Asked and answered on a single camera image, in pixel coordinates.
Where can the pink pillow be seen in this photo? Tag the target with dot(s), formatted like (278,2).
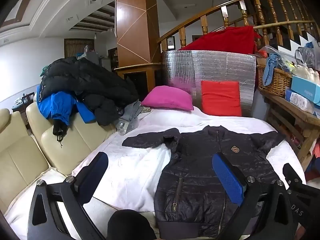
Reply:
(167,97)

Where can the wicker basket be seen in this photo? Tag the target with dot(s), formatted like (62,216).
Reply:
(272,81)

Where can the silver foil insulation panel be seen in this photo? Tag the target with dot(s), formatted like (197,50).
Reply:
(212,65)

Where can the white blanket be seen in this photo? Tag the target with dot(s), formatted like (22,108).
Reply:
(140,170)

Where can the red cushion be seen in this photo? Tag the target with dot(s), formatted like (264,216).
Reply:
(221,97)

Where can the framed picture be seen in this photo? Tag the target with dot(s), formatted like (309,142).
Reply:
(170,42)

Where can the pile of black coats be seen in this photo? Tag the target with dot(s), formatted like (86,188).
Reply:
(85,80)

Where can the wooden pillar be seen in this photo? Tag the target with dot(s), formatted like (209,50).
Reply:
(135,30)

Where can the red cloth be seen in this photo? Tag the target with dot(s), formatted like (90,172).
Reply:
(225,40)

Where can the dark wooden chair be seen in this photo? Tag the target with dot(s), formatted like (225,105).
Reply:
(28,97)

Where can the wooden headboard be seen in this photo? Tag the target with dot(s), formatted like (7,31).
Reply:
(250,3)

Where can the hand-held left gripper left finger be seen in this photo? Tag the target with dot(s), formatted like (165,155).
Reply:
(96,170)

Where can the blue jacket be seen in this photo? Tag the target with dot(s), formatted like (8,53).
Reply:
(60,105)

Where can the grey refrigerator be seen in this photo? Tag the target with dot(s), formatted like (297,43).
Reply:
(93,58)

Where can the cream leather sofa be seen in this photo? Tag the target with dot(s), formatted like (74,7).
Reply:
(20,155)

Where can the black puffer jacket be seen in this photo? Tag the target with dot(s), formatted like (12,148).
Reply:
(200,160)

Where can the blue cardboard box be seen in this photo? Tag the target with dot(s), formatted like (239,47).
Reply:
(305,87)

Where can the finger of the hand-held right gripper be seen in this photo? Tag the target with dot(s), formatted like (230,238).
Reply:
(290,173)

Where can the patterned tissue box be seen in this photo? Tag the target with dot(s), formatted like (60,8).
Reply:
(300,102)

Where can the blue cloth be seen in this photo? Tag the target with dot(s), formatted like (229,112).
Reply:
(271,65)

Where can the grey cloth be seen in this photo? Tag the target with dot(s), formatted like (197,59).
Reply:
(130,116)

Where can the grey plastic bag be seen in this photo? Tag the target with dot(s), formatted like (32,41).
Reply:
(306,56)

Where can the wooden bench table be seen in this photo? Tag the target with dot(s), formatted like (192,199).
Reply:
(295,126)

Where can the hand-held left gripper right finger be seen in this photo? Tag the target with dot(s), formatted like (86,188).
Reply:
(227,177)

